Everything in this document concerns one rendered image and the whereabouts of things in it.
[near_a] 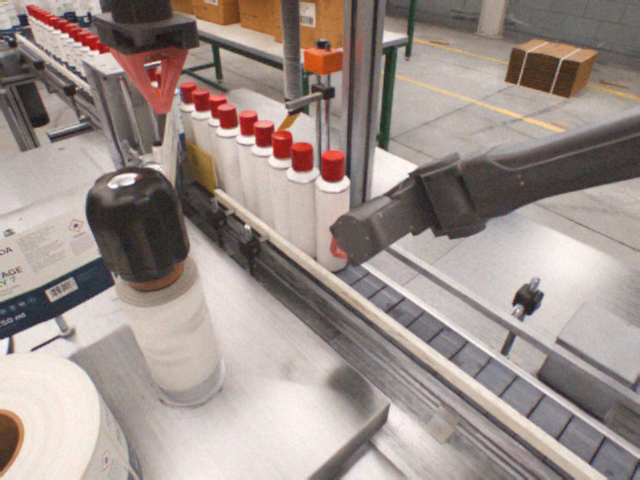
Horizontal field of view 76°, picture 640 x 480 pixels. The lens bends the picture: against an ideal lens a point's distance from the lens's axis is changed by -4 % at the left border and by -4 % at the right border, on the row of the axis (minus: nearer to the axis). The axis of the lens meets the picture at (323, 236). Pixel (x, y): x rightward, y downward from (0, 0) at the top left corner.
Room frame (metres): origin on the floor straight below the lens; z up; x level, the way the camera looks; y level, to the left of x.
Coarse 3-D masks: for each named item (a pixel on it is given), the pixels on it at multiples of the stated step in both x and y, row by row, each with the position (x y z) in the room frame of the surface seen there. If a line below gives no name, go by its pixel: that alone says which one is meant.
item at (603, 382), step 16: (400, 256) 0.47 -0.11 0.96; (432, 272) 0.43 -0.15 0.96; (448, 288) 0.41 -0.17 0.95; (464, 288) 0.40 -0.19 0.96; (480, 304) 0.37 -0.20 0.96; (496, 320) 0.35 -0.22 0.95; (512, 320) 0.34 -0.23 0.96; (528, 336) 0.32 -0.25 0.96; (544, 352) 0.30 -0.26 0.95; (560, 352) 0.30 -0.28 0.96; (576, 368) 0.28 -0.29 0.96; (592, 368) 0.27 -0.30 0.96; (592, 384) 0.26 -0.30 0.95; (608, 384) 0.25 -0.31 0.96; (624, 400) 0.24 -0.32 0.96
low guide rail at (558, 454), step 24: (216, 192) 0.71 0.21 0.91; (240, 216) 0.65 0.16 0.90; (312, 264) 0.50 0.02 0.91; (336, 288) 0.46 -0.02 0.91; (360, 312) 0.42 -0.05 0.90; (408, 336) 0.36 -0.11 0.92; (432, 360) 0.32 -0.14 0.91; (456, 384) 0.29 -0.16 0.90; (480, 384) 0.29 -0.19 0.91; (504, 408) 0.25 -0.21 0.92; (528, 432) 0.23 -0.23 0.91; (552, 456) 0.20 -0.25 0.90; (576, 456) 0.20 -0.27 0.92
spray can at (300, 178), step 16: (304, 144) 0.57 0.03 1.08; (304, 160) 0.55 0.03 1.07; (288, 176) 0.56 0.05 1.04; (304, 176) 0.55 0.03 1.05; (288, 192) 0.56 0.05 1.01; (304, 192) 0.54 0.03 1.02; (288, 208) 0.56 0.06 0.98; (304, 208) 0.54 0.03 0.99; (304, 224) 0.54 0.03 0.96; (304, 240) 0.54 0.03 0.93
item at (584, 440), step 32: (352, 288) 0.48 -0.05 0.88; (384, 288) 0.48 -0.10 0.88; (416, 320) 0.42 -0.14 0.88; (448, 352) 0.36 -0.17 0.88; (480, 352) 0.36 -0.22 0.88; (448, 384) 0.31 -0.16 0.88; (512, 384) 0.31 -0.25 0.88; (544, 416) 0.26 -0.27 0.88; (576, 416) 0.26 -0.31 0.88; (576, 448) 0.22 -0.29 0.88; (608, 448) 0.22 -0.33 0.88
